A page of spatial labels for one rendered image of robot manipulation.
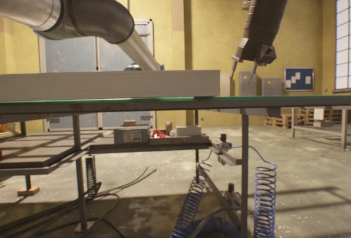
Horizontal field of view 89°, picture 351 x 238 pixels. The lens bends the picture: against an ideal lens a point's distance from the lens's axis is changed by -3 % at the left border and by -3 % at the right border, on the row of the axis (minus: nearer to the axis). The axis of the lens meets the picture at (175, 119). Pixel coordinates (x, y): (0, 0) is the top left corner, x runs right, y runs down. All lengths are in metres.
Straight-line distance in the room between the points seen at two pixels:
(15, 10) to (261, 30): 0.51
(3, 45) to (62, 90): 8.16
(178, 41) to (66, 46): 3.98
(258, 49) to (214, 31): 7.47
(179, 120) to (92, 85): 6.27
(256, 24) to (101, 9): 0.39
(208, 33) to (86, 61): 4.62
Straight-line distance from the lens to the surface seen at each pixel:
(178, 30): 7.23
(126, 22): 0.62
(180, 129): 1.27
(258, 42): 0.48
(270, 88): 8.18
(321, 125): 5.10
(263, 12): 0.47
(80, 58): 7.73
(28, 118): 0.96
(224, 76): 7.42
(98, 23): 0.58
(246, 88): 7.68
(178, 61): 6.91
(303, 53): 9.50
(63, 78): 0.57
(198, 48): 7.57
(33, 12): 0.55
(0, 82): 0.67
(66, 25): 0.61
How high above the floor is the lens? 0.84
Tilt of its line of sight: 4 degrees down
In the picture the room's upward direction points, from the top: 1 degrees counter-clockwise
